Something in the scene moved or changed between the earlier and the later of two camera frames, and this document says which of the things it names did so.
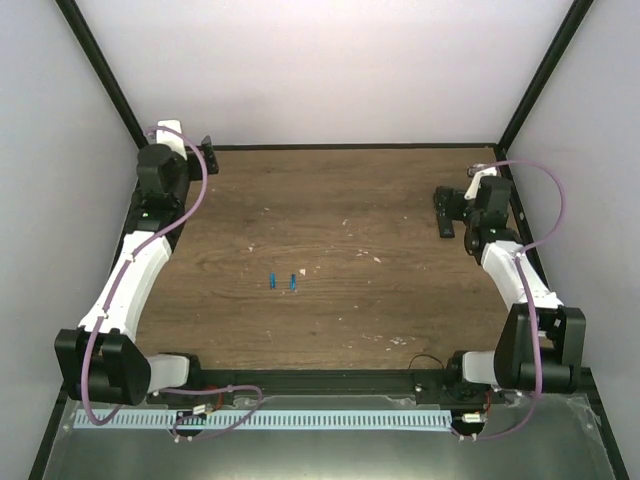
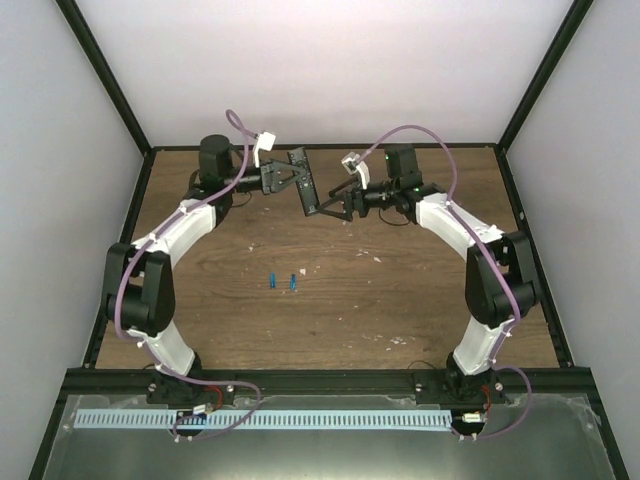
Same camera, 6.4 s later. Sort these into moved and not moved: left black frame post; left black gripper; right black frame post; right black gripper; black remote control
Moved: right black gripper; black remote control; left black gripper
Not moved: left black frame post; right black frame post
